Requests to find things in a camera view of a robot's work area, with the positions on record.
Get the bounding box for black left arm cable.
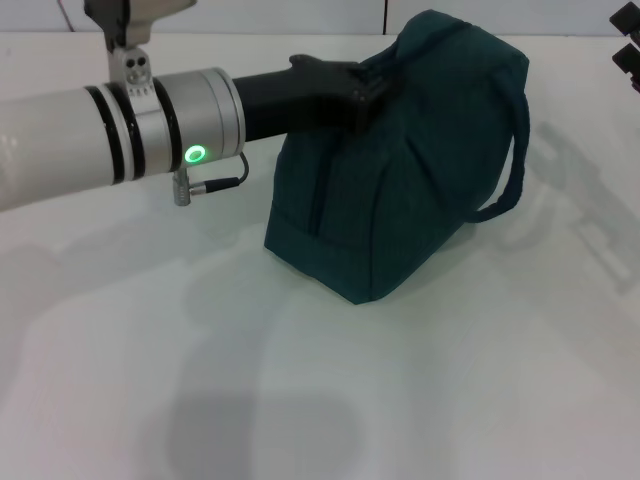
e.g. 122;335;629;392
191;151;250;195

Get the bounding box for dark teal insulated lunch bag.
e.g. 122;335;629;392
263;8;531;305

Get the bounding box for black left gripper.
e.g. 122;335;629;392
232;53;399;142

